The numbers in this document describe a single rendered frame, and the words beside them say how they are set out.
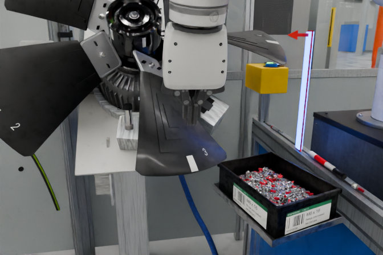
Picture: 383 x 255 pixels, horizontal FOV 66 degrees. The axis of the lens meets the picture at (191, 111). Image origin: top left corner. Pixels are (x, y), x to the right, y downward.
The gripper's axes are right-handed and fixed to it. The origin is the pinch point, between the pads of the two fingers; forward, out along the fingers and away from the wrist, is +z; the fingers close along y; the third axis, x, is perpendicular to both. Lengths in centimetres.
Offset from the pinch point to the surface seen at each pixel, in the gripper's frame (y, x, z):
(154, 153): 6.7, 2.7, 6.9
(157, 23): 5.0, -20.4, -9.8
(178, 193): -8, -69, 96
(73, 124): 40, -69, 48
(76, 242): 43, -50, 105
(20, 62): 31.9, -14.6, -3.2
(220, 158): -7.3, -2.6, 13.5
